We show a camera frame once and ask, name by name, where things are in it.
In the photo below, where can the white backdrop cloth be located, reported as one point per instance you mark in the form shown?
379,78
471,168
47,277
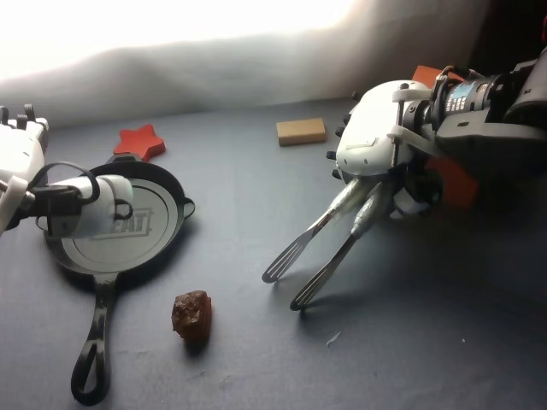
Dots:
213,72

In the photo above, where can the grey table cloth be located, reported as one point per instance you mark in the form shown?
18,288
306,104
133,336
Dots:
384,320

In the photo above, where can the orange cube block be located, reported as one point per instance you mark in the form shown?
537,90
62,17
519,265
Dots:
457,183

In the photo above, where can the red star block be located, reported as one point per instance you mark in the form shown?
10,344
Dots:
141,143

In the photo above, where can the brown toy meat chunk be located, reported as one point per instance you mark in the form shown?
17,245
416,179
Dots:
192,314

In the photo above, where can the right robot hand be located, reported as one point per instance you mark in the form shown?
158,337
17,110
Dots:
367,132

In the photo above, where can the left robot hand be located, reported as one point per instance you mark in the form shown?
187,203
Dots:
21,149

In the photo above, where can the black cast iron skillet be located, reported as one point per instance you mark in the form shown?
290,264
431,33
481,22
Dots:
128,256

